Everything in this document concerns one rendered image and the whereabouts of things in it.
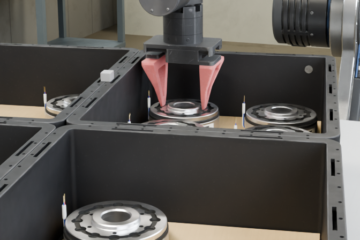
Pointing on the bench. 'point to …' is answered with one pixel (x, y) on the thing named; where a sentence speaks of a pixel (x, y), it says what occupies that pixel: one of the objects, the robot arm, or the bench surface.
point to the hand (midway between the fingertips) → (183, 101)
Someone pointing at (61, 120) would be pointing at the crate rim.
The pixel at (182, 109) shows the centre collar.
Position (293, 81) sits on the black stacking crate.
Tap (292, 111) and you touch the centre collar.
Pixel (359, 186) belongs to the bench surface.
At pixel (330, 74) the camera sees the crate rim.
